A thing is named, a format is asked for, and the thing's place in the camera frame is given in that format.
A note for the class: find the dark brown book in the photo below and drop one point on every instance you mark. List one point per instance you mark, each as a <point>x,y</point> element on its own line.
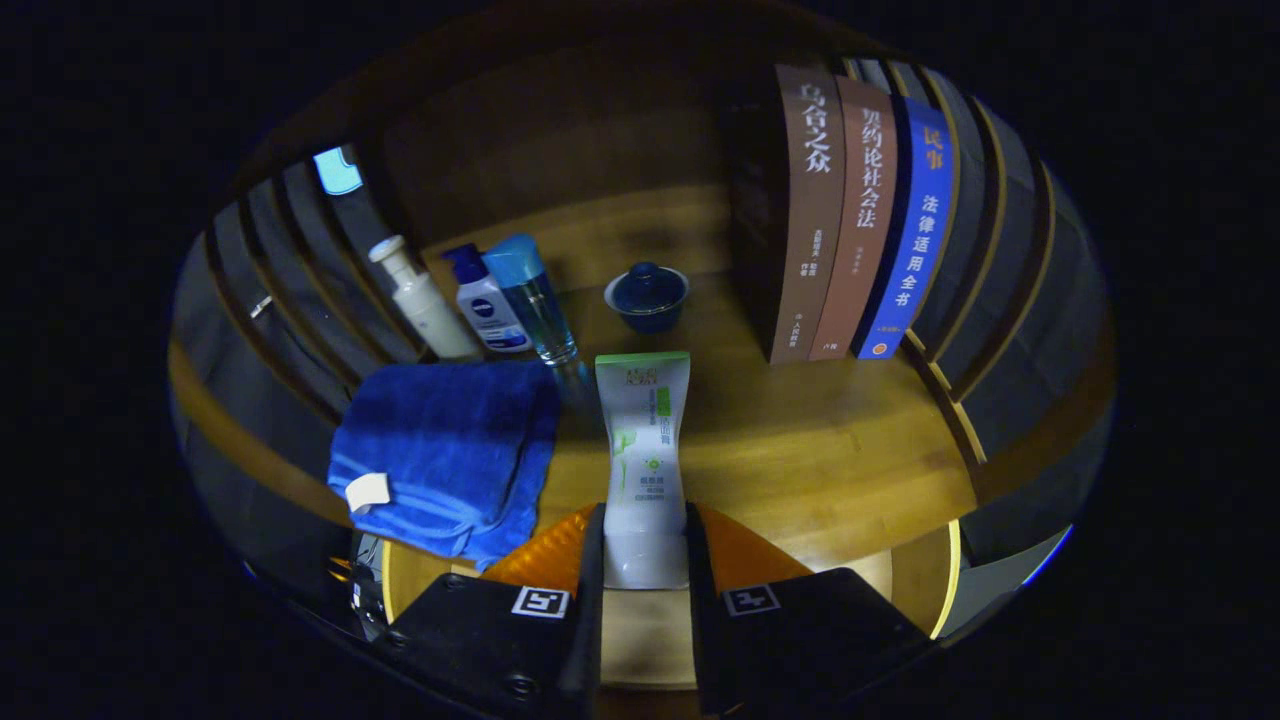
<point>810,220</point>

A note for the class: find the wooden cabinet with slatted shelf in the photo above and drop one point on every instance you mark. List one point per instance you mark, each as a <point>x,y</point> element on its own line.
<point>560,130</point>

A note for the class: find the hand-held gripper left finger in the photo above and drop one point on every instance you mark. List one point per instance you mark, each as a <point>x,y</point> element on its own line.
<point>592,600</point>

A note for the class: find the white lotion bottle blue cap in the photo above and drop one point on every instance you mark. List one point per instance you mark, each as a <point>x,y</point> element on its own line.
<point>490,310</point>

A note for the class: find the white pump bottle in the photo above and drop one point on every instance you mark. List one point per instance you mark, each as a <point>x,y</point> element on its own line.
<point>430,310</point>

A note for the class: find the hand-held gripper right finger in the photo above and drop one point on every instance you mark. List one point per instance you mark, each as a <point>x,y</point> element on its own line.
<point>700,620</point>

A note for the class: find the white tube with green cap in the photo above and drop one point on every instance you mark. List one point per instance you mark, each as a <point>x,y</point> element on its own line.
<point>645,450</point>

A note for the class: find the reddish brown book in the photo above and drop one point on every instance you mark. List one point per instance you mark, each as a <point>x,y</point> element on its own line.
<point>860,220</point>

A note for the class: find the blue book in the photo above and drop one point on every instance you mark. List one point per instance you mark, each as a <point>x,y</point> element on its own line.
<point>915,230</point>

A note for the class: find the blue folded towel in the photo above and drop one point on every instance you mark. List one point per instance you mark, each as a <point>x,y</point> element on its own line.
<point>440,440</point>

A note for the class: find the clear teal bottle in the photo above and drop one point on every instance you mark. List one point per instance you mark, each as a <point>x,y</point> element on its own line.
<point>535,300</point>

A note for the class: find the wooden countertop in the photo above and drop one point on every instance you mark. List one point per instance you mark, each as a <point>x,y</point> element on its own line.
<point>800,450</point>

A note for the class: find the dark blue lidded teacup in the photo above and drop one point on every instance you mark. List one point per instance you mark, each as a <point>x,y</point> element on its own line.
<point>646,295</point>

